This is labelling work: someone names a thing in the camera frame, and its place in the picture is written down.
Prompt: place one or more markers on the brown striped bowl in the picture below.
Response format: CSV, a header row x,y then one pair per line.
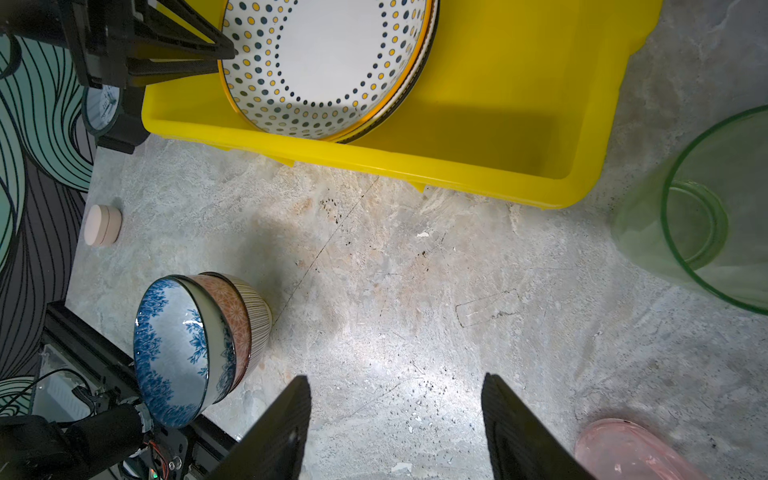
x,y
260,319

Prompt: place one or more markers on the geometric flower pattern plate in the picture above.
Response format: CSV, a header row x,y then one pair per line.
x,y
415,69

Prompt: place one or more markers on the green transparent cup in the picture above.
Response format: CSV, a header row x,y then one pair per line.
x,y
699,220

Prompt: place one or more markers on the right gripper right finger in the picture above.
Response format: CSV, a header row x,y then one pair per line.
x,y
520,446

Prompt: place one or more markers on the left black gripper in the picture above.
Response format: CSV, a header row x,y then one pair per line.
x,y
100,35

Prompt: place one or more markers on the yellow rimmed dotted plate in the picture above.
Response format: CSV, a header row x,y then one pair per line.
x,y
317,69

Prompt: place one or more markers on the yellow plastic bin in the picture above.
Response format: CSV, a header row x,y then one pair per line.
x,y
516,102

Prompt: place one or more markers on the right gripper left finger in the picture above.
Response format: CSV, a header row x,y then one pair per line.
x,y
274,447

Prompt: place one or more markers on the pink patterned bowl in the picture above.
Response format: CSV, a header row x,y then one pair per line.
x,y
234,310

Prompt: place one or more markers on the blue floral bowl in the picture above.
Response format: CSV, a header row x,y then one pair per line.
x,y
184,353

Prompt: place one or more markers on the pink transparent cup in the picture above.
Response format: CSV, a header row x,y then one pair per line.
x,y
620,449

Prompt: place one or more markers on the round pressure gauge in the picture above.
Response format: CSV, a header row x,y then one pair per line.
x,y
113,117

